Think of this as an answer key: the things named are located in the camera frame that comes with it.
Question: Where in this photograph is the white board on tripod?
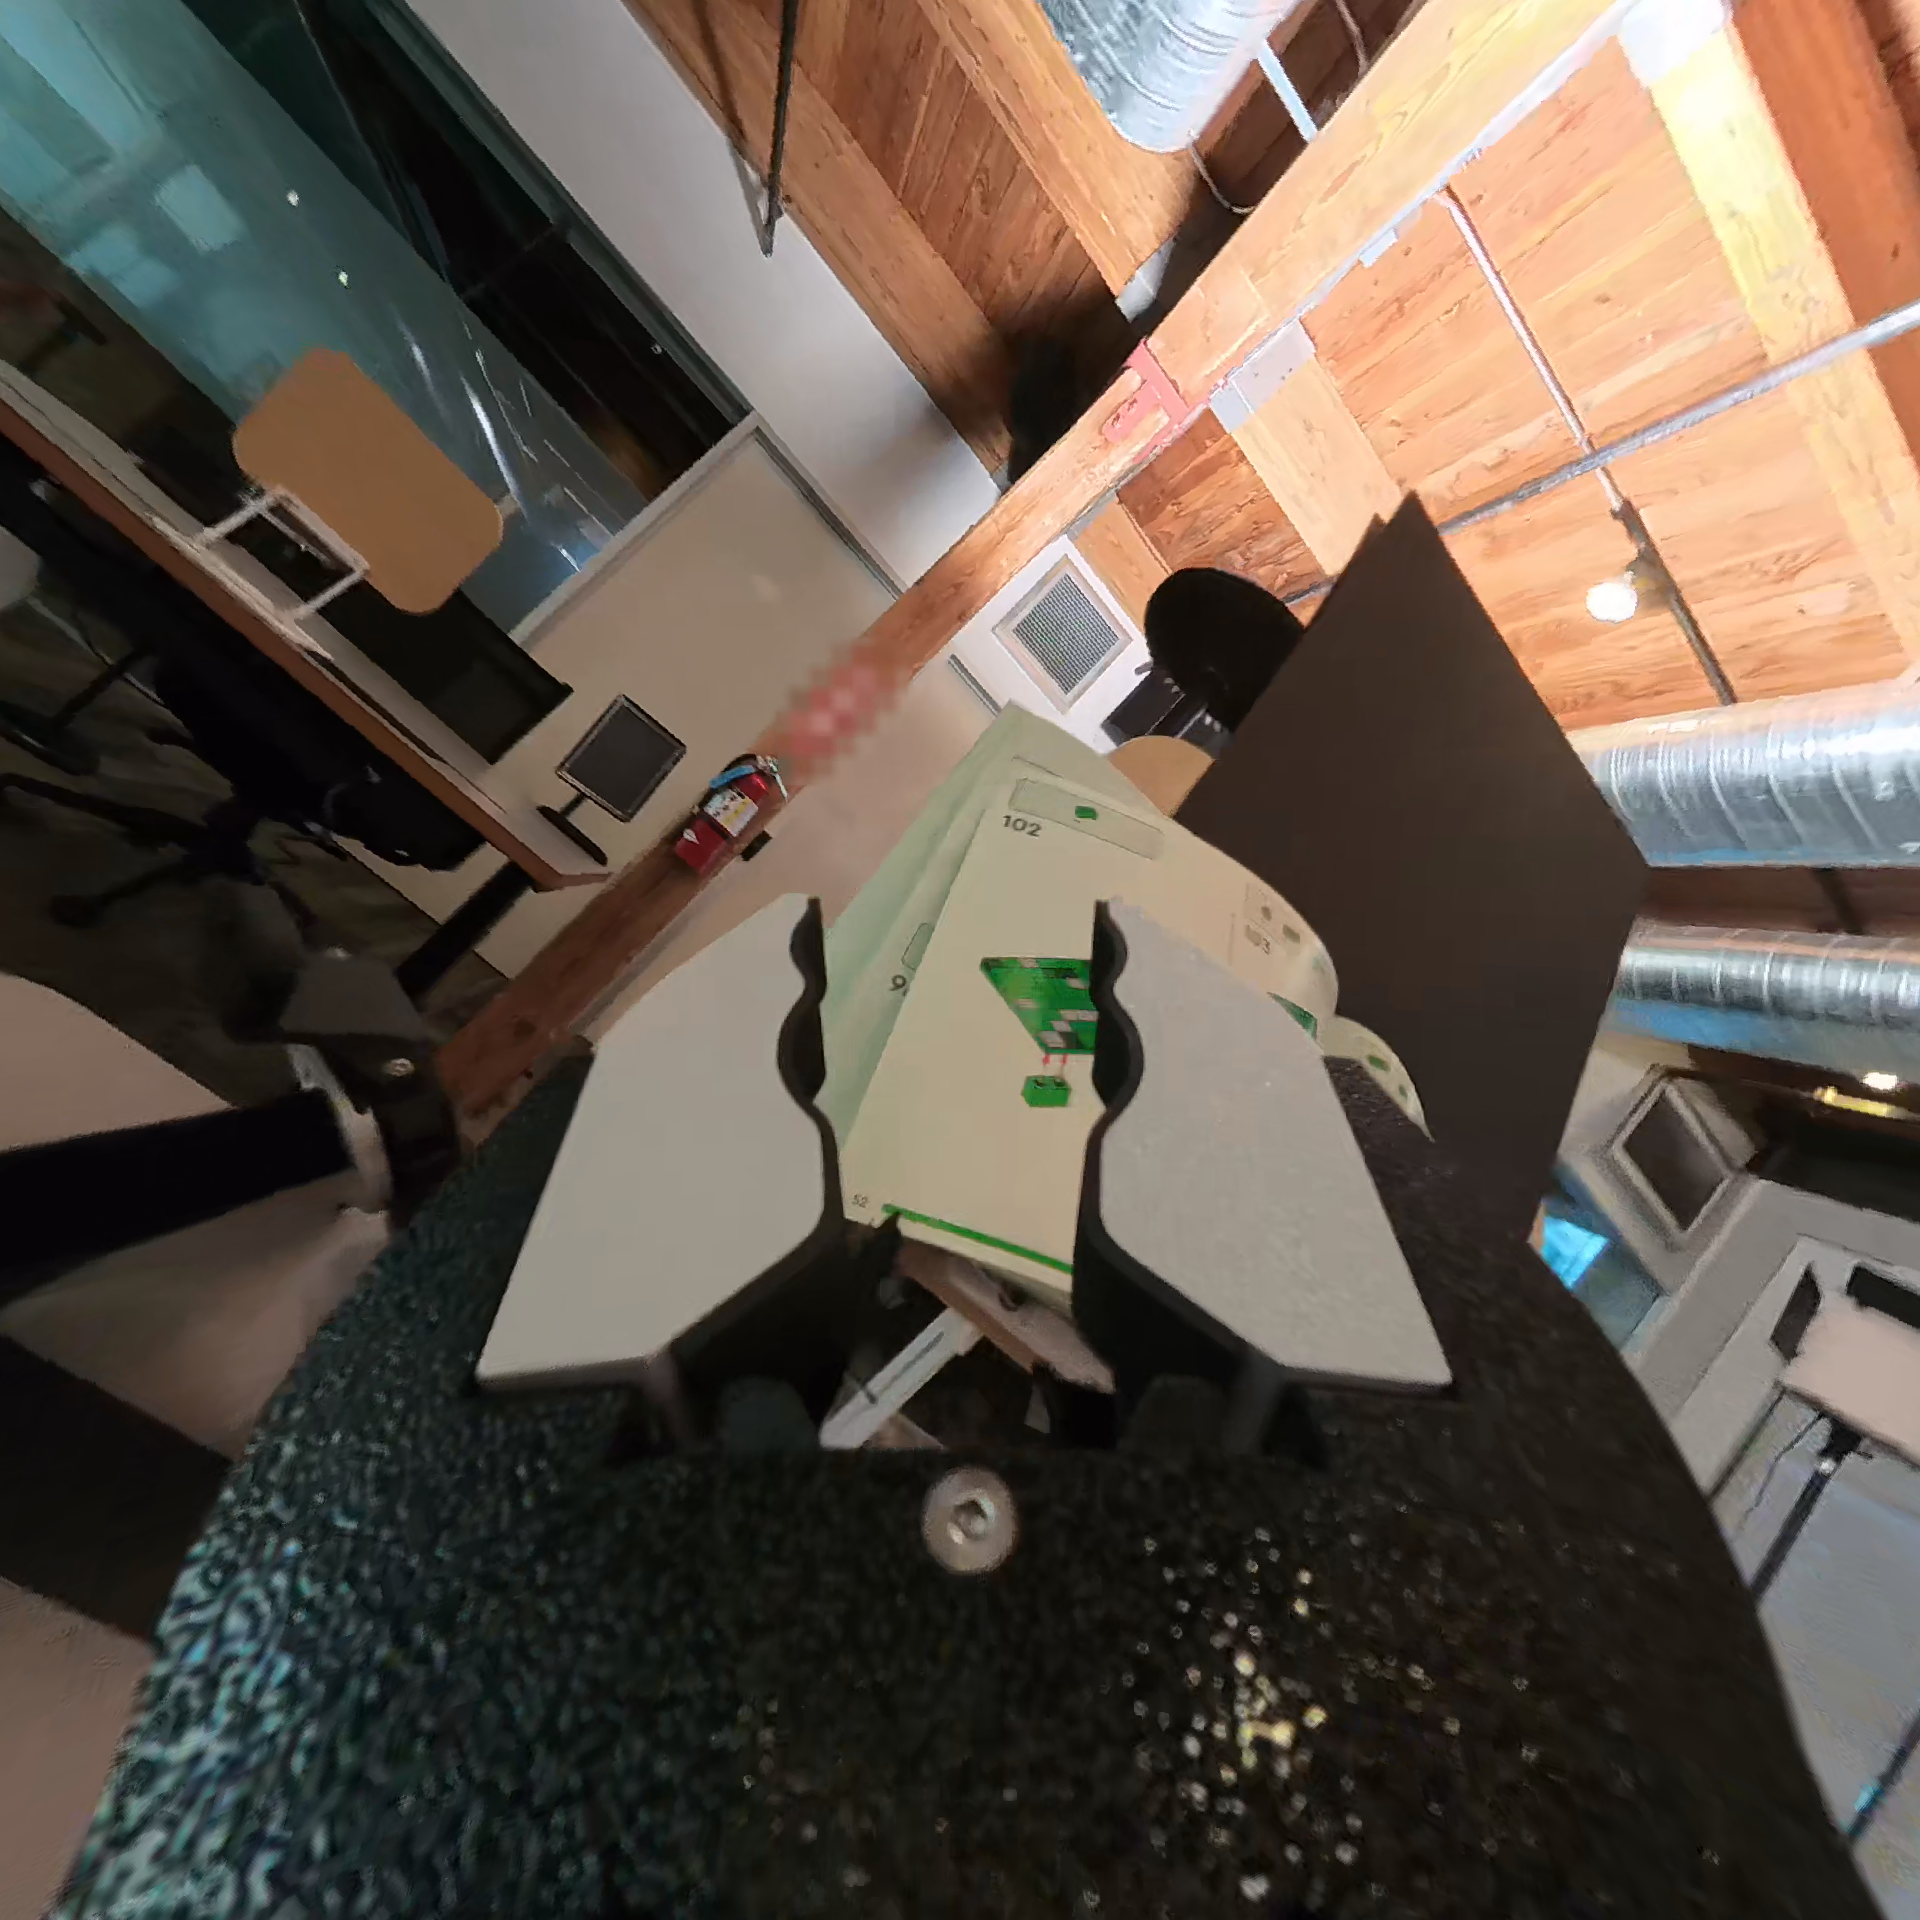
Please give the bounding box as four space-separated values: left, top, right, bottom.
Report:
1739 1259 1920 1609

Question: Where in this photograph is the grey framed monitor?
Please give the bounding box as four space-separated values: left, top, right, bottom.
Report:
1609 1067 1761 1249

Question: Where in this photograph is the wood-edged office desk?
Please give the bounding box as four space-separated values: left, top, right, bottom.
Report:
0 360 611 998

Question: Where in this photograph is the black partition board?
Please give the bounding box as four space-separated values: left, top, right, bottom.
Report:
1177 493 1653 1249

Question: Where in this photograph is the white wall vent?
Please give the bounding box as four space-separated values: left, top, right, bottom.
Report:
994 556 1138 712

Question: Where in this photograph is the black round object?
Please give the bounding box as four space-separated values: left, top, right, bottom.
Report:
1144 566 1311 741

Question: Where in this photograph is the silver ventilation duct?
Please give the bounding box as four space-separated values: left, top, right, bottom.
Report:
1042 0 1277 153
1577 698 1920 872
1619 921 1920 1054

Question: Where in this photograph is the small tablet on stand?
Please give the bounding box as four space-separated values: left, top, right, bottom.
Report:
540 694 688 865

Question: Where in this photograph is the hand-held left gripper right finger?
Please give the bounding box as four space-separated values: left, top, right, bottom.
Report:
1069 898 1456 1450

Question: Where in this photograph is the black office chair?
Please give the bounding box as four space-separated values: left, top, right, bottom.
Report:
0 600 574 933

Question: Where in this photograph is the empty wooden book stand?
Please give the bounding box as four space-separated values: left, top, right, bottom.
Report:
202 347 503 620

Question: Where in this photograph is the white book stand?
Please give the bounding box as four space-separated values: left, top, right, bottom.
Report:
823 734 1218 1450

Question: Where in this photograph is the red fire extinguisher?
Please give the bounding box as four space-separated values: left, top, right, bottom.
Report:
677 754 788 876

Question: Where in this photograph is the lego instruction booklet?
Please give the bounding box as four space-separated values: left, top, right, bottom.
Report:
823 705 1430 1304

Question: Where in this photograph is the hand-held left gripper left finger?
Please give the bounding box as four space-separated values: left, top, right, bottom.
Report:
473 895 845 1444

